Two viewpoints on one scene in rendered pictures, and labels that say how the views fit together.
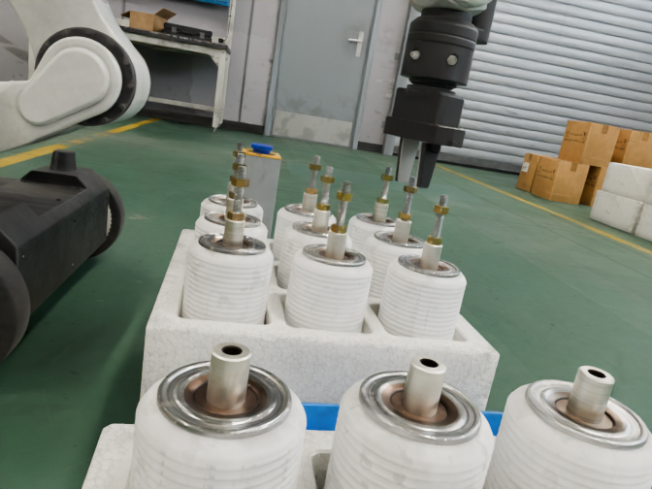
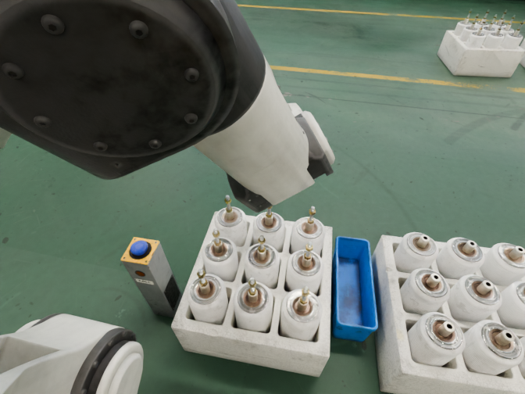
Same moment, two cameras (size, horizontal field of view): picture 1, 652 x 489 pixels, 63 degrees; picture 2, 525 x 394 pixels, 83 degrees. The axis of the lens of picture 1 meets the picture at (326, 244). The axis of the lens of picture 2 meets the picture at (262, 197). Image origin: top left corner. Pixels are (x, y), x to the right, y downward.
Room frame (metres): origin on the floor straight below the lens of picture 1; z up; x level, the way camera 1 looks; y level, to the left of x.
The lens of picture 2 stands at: (0.55, 0.42, 0.93)
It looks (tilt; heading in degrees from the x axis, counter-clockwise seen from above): 46 degrees down; 292
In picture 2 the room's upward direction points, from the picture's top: straight up
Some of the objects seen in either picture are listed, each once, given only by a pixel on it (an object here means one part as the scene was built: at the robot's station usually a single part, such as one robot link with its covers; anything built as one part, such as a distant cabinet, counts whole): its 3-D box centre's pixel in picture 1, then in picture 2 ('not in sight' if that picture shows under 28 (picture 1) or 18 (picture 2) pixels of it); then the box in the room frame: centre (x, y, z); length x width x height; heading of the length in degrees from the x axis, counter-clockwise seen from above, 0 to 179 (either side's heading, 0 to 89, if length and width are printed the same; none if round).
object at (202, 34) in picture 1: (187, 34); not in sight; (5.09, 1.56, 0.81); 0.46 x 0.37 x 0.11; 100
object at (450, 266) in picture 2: not in sight; (451, 267); (0.21, -0.21, 0.16); 0.10 x 0.10 x 0.18
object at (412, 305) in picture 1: (412, 335); (305, 246); (0.62, -0.13, 0.16); 0.10 x 0.10 x 0.18
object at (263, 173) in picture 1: (249, 235); (156, 281); (0.98, 0.15, 0.16); 0.07 x 0.07 x 0.31; 12
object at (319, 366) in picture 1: (301, 337); (262, 285); (0.72, 0.01, 0.09); 0.39 x 0.39 x 0.18; 12
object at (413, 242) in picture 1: (400, 240); (269, 222); (0.74, -0.10, 0.25); 0.08 x 0.08 x 0.01
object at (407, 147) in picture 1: (404, 159); not in sight; (0.76, -0.09, 0.36); 0.03 x 0.02 x 0.06; 132
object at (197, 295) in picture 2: (233, 202); (205, 289); (0.81, 0.15, 0.25); 0.08 x 0.08 x 0.01
